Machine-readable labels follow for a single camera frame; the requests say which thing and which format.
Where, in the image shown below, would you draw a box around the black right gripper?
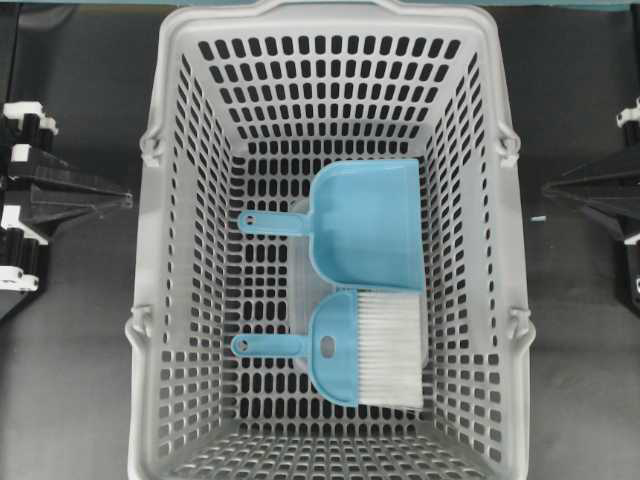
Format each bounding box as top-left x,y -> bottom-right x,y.
542,98 -> 639,305

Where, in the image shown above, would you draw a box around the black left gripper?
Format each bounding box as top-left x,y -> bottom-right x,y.
1,101 -> 133,320

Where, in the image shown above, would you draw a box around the grey plastic shopping basket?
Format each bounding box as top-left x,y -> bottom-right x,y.
125,1 -> 535,479

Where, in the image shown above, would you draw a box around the blue hand brush white bristles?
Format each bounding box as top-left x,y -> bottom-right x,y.
231,290 -> 424,410

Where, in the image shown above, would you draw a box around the blue plastic dustpan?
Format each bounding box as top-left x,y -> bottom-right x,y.
238,159 -> 425,292

